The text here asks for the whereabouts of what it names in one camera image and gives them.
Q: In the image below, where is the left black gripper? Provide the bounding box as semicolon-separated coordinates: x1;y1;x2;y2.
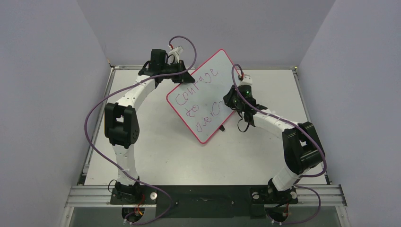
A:
161;61;195;84

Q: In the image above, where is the pink framed whiteboard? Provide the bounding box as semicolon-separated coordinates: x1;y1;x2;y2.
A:
166;49;240;144

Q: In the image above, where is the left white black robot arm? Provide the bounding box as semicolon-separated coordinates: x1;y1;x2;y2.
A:
105;46;195;204

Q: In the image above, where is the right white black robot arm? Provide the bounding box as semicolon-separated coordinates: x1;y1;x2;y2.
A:
223;85;325;204

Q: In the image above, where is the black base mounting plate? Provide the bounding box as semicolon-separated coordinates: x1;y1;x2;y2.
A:
110;185;298;222

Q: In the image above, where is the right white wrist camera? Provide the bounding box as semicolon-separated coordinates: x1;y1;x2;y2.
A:
240;74;253;86

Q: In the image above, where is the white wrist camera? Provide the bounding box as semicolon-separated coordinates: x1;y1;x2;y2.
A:
240;74;253;86
169;46;184;55

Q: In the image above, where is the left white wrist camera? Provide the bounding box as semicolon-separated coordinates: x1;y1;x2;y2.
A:
169;46;184;55

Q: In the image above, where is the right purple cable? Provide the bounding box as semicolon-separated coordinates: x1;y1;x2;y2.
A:
231;64;328;226

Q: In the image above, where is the purple cable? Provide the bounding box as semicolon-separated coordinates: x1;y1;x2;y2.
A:
231;64;328;226
84;35;198;226

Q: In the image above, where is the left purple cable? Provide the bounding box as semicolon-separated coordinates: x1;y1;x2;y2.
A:
84;35;198;226

